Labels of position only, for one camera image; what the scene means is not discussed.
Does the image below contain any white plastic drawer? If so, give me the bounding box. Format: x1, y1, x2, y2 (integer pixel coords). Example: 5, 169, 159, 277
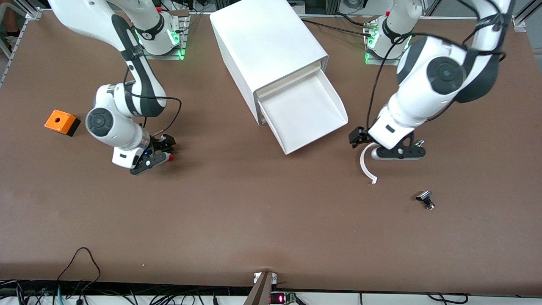
253, 61, 329, 101
258, 69, 349, 155

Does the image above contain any white drawer cabinet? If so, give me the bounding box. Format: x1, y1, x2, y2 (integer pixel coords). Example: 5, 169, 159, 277
210, 0, 329, 126

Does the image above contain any orange box with hole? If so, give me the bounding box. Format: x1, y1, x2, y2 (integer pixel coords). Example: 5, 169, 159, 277
44, 109, 81, 137

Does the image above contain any device with red display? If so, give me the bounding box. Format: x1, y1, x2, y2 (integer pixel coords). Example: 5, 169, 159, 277
270, 292, 299, 305

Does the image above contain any person leg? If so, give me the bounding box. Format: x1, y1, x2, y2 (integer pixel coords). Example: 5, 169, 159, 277
0, 6, 20, 37

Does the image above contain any white C-shaped plastic ring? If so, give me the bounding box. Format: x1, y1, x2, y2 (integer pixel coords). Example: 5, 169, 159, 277
360, 142, 381, 185

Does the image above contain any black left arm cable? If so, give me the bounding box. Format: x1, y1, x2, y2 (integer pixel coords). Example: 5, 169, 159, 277
366, 0, 509, 130

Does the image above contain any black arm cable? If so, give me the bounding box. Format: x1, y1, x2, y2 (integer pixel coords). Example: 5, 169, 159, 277
124, 68, 183, 137
366, 0, 509, 130

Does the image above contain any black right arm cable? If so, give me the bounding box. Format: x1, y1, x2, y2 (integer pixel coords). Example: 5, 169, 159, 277
124, 68, 183, 137

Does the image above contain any aluminium arm base plate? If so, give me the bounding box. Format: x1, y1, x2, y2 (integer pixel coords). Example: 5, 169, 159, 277
140, 19, 188, 61
365, 22, 410, 66

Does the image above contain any black cable on table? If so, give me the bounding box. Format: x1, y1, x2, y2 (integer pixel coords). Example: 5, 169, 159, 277
301, 19, 370, 38

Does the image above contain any thin black looped cable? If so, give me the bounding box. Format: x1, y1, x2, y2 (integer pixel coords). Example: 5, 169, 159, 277
56, 247, 101, 293

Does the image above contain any metal camera post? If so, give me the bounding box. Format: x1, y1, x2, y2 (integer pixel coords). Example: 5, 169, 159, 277
243, 271, 276, 305

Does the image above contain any aluminium table edge rail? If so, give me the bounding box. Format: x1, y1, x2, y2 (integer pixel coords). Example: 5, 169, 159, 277
0, 19, 31, 87

